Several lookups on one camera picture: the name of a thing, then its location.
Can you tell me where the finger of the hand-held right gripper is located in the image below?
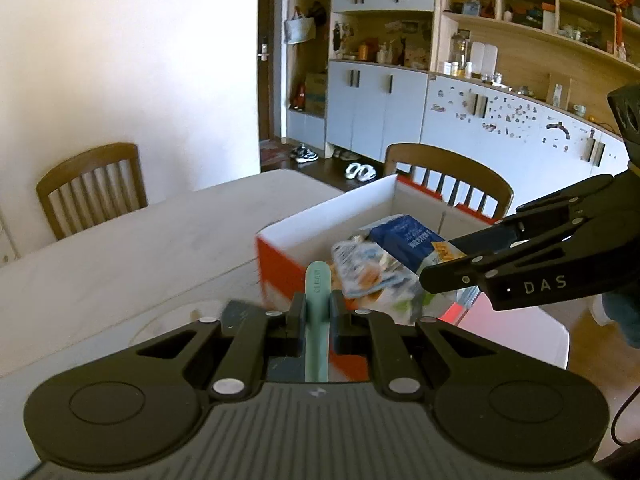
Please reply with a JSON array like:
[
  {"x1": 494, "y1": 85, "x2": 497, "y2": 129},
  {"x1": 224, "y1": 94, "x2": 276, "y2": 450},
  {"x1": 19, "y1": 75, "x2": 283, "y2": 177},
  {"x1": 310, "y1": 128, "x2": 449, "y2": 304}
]
[
  {"x1": 420, "y1": 210, "x2": 640, "y2": 311},
  {"x1": 452, "y1": 175, "x2": 616, "y2": 256}
]

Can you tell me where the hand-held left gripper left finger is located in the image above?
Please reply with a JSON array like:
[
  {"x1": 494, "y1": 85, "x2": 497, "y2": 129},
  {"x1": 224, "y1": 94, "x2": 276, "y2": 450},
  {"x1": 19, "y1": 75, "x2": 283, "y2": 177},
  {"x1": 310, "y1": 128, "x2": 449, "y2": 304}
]
[{"x1": 107, "y1": 292, "x2": 307, "y2": 402}]

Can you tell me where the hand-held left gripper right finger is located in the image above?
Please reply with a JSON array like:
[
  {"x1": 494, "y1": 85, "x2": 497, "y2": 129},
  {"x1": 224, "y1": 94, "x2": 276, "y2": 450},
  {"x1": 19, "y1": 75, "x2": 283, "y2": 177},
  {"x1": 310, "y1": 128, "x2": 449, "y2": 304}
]
[{"x1": 330, "y1": 290, "x2": 532, "y2": 402}]

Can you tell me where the white snack bag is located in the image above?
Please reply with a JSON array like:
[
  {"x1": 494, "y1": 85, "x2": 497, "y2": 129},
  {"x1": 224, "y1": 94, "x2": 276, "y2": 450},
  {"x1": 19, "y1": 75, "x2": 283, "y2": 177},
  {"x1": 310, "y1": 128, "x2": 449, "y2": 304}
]
[{"x1": 331, "y1": 237, "x2": 438, "y2": 327}]

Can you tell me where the red cardboard box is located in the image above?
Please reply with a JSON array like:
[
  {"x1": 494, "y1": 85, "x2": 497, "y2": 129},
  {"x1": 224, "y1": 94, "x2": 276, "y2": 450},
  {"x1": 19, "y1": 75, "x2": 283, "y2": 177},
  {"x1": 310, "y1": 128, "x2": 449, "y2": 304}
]
[{"x1": 255, "y1": 174, "x2": 572, "y2": 387}]

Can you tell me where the blue snack packet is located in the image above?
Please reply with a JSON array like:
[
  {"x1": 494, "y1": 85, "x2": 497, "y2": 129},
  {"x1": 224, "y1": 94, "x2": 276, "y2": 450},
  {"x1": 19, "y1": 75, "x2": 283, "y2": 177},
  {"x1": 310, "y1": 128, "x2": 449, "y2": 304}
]
[{"x1": 369, "y1": 214, "x2": 467, "y2": 282}]

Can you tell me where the light wooden board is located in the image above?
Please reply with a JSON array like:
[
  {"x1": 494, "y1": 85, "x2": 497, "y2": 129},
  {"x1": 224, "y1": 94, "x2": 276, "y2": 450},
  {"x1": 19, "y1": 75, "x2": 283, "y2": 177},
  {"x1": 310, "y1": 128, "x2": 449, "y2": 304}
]
[{"x1": 546, "y1": 72, "x2": 574, "y2": 111}]

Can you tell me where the person's leg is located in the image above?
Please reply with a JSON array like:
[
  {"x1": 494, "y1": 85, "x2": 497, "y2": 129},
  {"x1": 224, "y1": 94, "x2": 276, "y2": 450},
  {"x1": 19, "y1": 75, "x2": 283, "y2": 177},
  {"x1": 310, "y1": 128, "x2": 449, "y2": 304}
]
[{"x1": 599, "y1": 289, "x2": 640, "y2": 350}]

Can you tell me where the brown slatted wooden chair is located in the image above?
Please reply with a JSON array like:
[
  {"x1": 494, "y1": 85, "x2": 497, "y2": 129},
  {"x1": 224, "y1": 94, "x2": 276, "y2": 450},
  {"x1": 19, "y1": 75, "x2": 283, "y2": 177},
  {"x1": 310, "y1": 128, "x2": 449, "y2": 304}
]
[
  {"x1": 35, "y1": 142, "x2": 149, "y2": 241},
  {"x1": 384, "y1": 143, "x2": 515, "y2": 222}
]

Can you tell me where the pair of white slippers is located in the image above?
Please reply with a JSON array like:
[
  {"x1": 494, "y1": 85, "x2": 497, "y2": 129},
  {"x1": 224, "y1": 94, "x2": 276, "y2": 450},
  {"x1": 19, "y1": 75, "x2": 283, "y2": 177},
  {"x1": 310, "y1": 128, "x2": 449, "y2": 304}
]
[{"x1": 344, "y1": 161, "x2": 378, "y2": 182}]

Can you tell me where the white plastic container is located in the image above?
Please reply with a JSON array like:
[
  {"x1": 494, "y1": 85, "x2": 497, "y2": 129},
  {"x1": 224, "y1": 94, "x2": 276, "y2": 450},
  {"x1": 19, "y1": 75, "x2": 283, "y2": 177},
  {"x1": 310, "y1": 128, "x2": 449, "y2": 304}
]
[{"x1": 470, "y1": 42, "x2": 499, "y2": 79}]

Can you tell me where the pair of dark sneakers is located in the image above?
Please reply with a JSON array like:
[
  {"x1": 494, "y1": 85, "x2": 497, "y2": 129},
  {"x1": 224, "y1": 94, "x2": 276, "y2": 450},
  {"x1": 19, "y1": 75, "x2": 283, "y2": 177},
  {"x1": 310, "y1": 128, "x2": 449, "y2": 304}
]
[{"x1": 289, "y1": 143, "x2": 320, "y2": 164}]

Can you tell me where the tall glass jar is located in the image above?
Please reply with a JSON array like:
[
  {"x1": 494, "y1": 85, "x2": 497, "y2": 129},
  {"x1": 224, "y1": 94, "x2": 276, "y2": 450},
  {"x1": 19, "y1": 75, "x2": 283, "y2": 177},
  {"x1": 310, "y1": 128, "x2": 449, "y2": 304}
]
[{"x1": 451, "y1": 32, "x2": 471, "y2": 74}]

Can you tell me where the brown cardboard box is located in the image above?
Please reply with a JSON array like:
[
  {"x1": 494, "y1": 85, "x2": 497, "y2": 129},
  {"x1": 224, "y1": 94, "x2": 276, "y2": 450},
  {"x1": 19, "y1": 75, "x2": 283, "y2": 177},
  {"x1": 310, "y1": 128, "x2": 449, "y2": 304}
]
[{"x1": 304, "y1": 72, "x2": 329, "y2": 116}]

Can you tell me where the dark wooden door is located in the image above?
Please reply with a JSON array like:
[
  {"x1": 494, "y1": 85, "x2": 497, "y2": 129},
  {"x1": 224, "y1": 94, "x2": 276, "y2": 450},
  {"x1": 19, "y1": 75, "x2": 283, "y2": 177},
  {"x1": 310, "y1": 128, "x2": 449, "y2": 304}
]
[{"x1": 258, "y1": 0, "x2": 277, "y2": 142}]

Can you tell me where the grey tote bag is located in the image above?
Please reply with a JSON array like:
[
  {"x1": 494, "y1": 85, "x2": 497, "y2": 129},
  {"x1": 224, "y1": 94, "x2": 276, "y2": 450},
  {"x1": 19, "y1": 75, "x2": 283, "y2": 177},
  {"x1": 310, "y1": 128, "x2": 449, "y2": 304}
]
[{"x1": 283, "y1": 7, "x2": 317, "y2": 45}]

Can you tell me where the black cable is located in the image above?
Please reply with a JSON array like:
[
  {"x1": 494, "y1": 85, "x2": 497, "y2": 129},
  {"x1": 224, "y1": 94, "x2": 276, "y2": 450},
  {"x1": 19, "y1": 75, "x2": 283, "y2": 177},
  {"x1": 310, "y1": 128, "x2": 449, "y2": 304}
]
[{"x1": 611, "y1": 384, "x2": 640, "y2": 447}]

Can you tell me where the white and wood wall cabinet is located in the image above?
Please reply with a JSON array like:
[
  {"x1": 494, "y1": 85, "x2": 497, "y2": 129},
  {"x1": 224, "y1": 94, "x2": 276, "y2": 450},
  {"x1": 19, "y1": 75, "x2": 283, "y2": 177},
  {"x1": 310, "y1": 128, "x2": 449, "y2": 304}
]
[{"x1": 284, "y1": 0, "x2": 640, "y2": 221}]

